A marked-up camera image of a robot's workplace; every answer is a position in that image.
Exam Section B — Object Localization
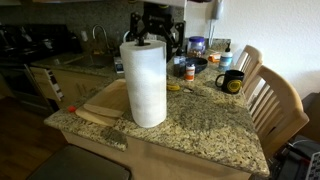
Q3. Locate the dark glass spice bottle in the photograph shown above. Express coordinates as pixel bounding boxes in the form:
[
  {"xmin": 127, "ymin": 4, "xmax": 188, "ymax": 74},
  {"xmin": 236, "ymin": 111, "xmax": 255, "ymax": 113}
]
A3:
[{"xmin": 172, "ymin": 48, "xmax": 187, "ymax": 79}]

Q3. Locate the dark brown box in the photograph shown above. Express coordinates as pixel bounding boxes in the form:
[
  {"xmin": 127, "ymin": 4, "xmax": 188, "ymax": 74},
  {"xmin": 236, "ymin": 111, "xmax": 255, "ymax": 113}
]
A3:
[{"xmin": 301, "ymin": 92, "xmax": 320, "ymax": 143}]

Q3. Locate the black equipment pile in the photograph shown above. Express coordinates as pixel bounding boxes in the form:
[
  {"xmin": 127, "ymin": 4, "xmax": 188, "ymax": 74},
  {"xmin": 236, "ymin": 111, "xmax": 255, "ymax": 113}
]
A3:
[{"xmin": 269, "ymin": 134, "xmax": 320, "ymax": 180}]

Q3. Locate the beige island cabinet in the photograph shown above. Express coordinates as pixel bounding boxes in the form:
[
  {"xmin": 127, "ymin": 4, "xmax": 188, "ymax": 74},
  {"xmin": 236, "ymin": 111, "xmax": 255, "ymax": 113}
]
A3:
[{"xmin": 61, "ymin": 130, "xmax": 253, "ymax": 180}]

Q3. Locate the white phone cord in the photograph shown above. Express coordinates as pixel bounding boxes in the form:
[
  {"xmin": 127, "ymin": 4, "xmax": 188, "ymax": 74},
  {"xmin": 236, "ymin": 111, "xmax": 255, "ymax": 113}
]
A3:
[{"xmin": 207, "ymin": 18, "xmax": 216, "ymax": 48}]

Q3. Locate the black mug yellow logo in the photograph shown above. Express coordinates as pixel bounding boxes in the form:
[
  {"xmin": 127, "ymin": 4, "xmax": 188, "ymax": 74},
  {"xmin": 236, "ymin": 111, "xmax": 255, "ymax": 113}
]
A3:
[{"xmin": 214, "ymin": 69, "xmax": 245, "ymax": 95}]

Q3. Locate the black kitchen stove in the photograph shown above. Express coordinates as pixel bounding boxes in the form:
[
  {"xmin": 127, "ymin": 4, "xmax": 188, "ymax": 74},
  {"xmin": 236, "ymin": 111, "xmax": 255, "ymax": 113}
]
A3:
[{"xmin": 0, "ymin": 23, "xmax": 83, "ymax": 116}]

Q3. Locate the small yellow round object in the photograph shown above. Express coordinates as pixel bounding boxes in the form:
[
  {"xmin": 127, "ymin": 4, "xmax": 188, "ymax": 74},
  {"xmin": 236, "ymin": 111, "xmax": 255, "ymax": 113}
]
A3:
[{"xmin": 166, "ymin": 83, "xmax": 181, "ymax": 92}]

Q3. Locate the clear jar blue lid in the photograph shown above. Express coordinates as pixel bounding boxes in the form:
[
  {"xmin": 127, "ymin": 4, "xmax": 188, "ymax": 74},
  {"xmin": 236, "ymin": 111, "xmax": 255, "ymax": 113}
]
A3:
[{"xmin": 186, "ymin": 35, "xmax": 207, "ymax": 58}]

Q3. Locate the orange label pill bottle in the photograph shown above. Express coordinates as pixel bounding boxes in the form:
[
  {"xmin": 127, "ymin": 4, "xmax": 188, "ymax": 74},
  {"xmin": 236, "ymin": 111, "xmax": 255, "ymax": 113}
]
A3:
[{"xmin": 184, "ymin": 63, "xmax": 196, "ymax": 82}]

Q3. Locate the white paper towel roll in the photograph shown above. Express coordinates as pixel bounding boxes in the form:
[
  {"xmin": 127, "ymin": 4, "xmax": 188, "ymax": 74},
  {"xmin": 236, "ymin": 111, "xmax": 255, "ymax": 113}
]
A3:
[{"xmin": 119, "ymin": 39, "xmax": 168, "ymax": 129}]

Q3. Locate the open beige drawer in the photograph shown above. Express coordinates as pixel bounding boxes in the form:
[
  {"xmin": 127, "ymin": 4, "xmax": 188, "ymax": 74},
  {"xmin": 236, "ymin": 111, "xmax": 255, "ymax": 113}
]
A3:
[{"xmin": 29, "ymin": 66, "xmax": 65, "ymax": 103}]

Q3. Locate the grey trash bin lid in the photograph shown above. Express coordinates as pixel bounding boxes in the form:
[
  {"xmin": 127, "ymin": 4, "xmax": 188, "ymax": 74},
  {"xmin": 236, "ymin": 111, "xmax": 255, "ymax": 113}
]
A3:
[{"xmin": 26, "ymin": 144, "xmax": 132, "ymax": 180}]

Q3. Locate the grey button keypad device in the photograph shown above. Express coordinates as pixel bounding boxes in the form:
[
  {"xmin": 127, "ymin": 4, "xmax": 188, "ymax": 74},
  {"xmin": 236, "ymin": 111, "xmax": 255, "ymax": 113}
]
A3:
[{"xmin": 304, "ymin": 151, "xmax": 320, "ymax": 180}]

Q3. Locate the light wooden slat-back chair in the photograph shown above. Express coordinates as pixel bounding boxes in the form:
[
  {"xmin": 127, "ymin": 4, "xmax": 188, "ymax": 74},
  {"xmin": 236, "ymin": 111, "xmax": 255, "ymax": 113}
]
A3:
[
  {"xmin": 233, "ymin": 44, "xmax": 264, "ymax": 98},
  {"xmin": 246, "ymin": 65, "xmax": 310, "ymax": 160}
]

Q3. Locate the black bowl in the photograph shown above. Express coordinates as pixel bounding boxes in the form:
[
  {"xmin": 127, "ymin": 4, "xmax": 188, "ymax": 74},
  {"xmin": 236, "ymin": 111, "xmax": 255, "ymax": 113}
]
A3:
[{"xmin": 185, "ymin": 56, "xmax": 209, "ymax": 74}]

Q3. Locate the thin dark utensil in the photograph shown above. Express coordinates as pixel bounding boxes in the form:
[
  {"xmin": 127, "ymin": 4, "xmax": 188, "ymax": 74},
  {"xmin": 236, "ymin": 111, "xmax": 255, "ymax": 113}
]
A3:
[{"xmin": 182, "ymin": 87, "xmax": 208, "ymax": 98}]

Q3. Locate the large wooden cutting board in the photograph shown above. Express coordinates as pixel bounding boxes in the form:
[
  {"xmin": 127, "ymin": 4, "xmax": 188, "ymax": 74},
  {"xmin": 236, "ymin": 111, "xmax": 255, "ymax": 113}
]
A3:
[{"xmin": 83, "ymin": 78, "xmax": 131, "ymax": 119}]

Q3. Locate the pump soap bottle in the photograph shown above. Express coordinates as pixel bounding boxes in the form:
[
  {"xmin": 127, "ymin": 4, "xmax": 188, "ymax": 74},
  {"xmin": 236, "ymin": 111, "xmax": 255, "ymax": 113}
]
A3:
[{"xmin": 218, "ymin": 42, "xmax": 234, "ymax": 72}]

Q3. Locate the white curved handle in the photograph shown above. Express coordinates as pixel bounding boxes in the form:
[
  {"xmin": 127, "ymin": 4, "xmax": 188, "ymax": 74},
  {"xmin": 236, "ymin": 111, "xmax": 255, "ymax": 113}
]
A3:
[{"xmin": 122, "ymin": 29, "xmax": 132, "ymax": 44}]

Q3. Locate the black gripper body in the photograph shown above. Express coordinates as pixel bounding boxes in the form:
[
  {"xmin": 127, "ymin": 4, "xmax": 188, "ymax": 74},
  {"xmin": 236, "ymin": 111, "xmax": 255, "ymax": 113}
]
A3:
[{"xmin": 142, "ymin": 5, "xmax": 174, "ymax": 31}]

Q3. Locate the chrome kitchen faucet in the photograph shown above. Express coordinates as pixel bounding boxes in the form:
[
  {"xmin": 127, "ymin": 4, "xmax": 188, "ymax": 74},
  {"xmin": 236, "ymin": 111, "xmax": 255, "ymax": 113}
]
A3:
[{"xmin": 91, "ymin": 24, "xmax": 112, "ymax": 55}]

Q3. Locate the white wall outlet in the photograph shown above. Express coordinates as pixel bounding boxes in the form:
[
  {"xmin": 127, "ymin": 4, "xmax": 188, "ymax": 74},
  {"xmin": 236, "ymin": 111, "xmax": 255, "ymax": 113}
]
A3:
[{"xmin": 80, "ymin": 30, "xmax": 89, "ymax": 43}]

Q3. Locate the grey wall phone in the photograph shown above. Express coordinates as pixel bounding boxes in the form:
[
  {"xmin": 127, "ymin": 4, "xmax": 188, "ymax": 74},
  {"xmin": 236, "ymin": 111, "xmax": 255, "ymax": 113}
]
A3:
[{"xmin": 211, "ymin": 0, "xmax": 225, "ymax": 20}]

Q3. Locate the small wooden cutting board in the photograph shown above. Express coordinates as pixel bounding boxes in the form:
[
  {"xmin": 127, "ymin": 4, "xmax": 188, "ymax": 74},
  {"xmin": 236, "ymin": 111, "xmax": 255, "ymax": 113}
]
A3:
[{"xmin": 74, "ymin": 105, "xmax": 119, "ymax": 127}]

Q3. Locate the small white blue box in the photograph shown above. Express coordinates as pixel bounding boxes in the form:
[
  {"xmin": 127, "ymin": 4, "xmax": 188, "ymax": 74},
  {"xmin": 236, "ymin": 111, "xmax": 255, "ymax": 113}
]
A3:
[{"xmin": 113, "ymin": 55, "xmax": 125, "ymax": 75}]

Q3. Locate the steel kitchen sink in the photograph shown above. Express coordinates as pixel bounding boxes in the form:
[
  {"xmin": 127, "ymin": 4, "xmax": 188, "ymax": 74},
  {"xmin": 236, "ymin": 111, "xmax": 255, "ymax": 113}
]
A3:
[{"xmin": 68, "ymin": 53, "xmax": 115, "ymax": 70}]

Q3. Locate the orange flat packet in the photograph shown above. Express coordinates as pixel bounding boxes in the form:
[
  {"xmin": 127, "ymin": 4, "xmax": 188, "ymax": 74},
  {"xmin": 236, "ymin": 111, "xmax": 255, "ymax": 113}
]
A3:
[{"xmin": 207, "ymin": 52, "xmax": 222, "ymax": 64}]

